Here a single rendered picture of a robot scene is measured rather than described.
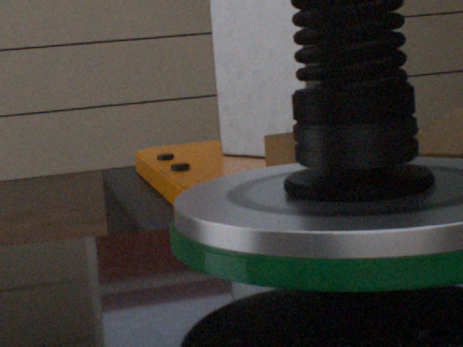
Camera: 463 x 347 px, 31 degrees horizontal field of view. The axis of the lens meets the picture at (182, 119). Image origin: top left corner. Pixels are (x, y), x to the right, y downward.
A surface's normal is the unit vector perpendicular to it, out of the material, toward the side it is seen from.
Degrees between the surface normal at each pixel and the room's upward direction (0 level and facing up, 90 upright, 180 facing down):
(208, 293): 0
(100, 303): 0
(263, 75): 90
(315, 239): 90
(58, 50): 90
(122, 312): 0
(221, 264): 90
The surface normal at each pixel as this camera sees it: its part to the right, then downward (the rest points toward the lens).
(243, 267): -0.69, 0.13
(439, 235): 0.16, 0.08
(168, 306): -0.08, -0.99
